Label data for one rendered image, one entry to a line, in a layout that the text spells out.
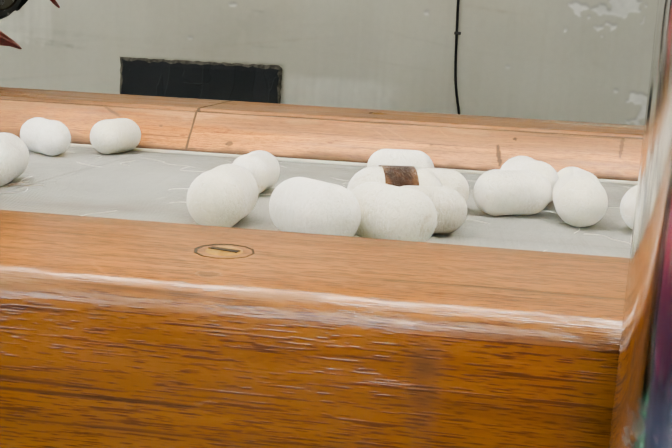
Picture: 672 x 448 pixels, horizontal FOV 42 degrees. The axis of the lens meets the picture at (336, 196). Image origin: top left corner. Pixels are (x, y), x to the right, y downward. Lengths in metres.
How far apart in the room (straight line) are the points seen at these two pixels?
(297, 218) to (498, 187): 0.10
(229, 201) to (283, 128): 0.22
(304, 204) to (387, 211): 0.03
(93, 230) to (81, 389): 0.04
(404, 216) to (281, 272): 0.13
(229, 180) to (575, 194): 0.14
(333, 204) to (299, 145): 0.23
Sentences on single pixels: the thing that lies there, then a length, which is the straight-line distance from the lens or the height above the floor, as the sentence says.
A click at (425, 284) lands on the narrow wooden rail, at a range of 0.16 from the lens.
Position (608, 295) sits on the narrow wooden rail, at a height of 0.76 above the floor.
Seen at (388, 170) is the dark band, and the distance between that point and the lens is 0.33.
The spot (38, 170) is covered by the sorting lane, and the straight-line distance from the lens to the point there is 0.44.
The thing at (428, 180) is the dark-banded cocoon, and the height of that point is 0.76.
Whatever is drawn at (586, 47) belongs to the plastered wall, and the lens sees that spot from 2.45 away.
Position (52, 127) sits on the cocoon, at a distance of 0.49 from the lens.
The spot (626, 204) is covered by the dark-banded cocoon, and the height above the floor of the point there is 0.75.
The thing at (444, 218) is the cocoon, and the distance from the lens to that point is 0.31.
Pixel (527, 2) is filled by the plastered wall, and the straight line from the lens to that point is 2.42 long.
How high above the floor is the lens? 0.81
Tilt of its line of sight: 10 degrees down
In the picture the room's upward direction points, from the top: 3 degrees clockwise
